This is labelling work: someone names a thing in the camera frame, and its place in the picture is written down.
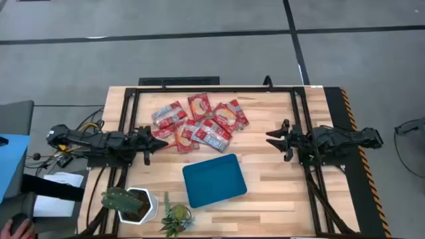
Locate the green cactus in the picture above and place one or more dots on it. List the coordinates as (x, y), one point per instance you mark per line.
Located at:
(121, 200)

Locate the black mat with hazard stripes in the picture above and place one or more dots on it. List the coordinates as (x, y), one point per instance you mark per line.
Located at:
(365, 206)

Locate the small succulent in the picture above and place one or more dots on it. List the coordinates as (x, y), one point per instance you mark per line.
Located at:
(177, 214)

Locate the black computer mouse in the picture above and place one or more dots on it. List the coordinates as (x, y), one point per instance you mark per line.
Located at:
(18, 220)

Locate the black metal table frame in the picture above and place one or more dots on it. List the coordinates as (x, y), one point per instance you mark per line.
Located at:
(166, 89)

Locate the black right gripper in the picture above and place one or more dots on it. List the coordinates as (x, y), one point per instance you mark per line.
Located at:
(297, 139)

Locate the blue board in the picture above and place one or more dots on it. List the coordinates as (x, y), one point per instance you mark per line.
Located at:
(13, 159)

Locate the small black item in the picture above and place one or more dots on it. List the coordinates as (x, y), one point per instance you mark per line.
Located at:
(3, 141)

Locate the black floor vent grate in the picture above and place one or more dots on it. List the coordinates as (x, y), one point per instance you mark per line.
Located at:
(179, 81)

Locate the blue rectangular basket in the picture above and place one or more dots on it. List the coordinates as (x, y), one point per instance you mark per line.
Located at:
(214, 181)

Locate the black connector box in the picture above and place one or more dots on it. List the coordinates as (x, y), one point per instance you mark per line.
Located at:
(64, 161)

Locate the white hexagonal plant pot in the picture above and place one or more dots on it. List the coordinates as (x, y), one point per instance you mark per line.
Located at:
(152, 207)

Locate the person's hand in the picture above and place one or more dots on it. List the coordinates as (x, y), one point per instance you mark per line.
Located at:
(23, 232)

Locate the dark grey box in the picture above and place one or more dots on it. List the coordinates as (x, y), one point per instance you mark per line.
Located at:
(16, 117)

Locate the round black knob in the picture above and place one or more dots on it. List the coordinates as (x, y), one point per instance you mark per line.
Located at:
(36, 156)

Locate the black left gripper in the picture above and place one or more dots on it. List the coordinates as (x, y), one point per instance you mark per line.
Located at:
(139, 142)

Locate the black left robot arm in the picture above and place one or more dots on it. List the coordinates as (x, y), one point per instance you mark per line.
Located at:
(99, 141)

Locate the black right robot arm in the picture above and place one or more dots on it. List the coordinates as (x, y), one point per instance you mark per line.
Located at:
(348, 137)

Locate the white papers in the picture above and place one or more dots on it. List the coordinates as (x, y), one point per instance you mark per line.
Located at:
(53, 209)

